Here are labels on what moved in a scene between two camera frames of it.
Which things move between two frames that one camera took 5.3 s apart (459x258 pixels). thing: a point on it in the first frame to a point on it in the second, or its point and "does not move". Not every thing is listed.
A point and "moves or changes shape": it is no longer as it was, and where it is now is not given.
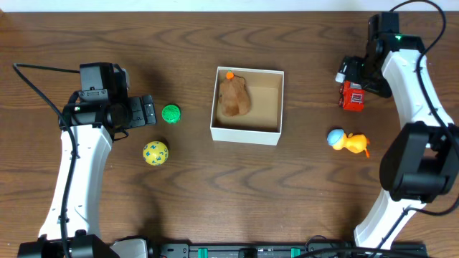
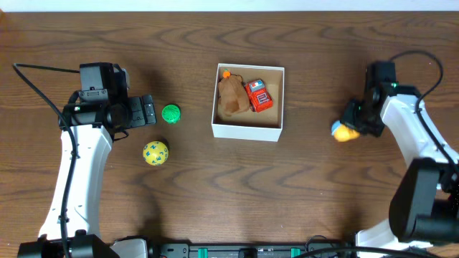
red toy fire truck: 351,97 to 259,97
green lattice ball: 171,113 does not move
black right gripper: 352,74 to 353,120
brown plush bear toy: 234,97 does not move
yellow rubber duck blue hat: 356,142 moves or changes shape
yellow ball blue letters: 155,153 does not move
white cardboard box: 262,123 does not move
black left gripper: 148,109 does not move
